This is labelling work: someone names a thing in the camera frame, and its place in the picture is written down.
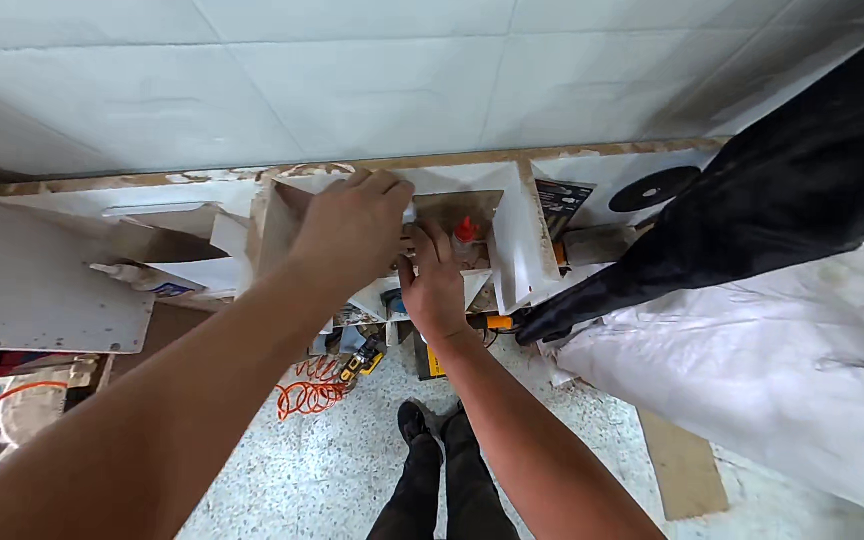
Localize person's left hand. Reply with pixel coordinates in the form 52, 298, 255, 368
288, 168, 417, 300

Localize person's right hand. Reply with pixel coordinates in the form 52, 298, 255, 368
397, 217, 471, 343

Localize person's right forearm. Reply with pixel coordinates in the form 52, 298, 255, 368
430, 325, 669, 540

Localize person's left forearm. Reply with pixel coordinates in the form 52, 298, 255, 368
0, 253, 351, 540

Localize clear bottle with red cap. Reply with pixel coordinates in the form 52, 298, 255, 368
450, 216, 484, 270

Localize white wooden compartment shelf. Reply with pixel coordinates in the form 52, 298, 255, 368
0, 138, 733, 335

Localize yellow and black box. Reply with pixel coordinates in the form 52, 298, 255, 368
414, 333, 448, 382

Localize yellow black power drill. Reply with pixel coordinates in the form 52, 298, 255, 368
339, 334, 386, 387

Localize orange and black tool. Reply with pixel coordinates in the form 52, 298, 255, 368
466, 314, 516, 333

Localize black printed packet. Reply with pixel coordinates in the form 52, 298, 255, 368
535, 178, 597, 243

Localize white paper sheet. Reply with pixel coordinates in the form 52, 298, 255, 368
148, 213, 252, 295

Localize person's legs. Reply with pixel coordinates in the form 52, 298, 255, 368
366, 399, 522, 540

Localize black cutting disc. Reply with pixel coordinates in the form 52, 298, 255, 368
609, 166, 702, 214

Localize white tube with blue print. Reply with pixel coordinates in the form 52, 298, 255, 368
89, 262, 208, 298

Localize large white sack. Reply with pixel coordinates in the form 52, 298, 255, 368
544, 241, 864, 528

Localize long black fabric cover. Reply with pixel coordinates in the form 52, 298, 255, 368
514, 11, 864, 348

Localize brown cardboard piece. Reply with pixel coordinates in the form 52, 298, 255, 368
636, 406, 732, 523

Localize grey white spotted board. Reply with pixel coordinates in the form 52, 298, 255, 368
0, 198, 157, 355

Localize coiled orange air hose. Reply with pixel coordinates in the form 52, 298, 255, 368
276, 355, 351, 421

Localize orange cable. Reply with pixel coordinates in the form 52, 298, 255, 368
0, 380, 70, 438

